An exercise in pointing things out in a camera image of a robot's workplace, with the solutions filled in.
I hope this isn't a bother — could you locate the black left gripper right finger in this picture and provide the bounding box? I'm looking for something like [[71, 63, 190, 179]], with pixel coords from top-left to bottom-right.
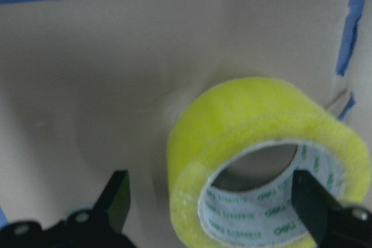
[[291, 169, 346, 245]]

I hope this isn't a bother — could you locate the yellow clear tape roll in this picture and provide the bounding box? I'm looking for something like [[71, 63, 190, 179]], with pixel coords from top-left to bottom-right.
[[167, 77, 371, 247]]

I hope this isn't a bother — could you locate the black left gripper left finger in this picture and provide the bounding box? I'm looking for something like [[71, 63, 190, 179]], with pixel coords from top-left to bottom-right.
[[93, 170, 130, 233]]

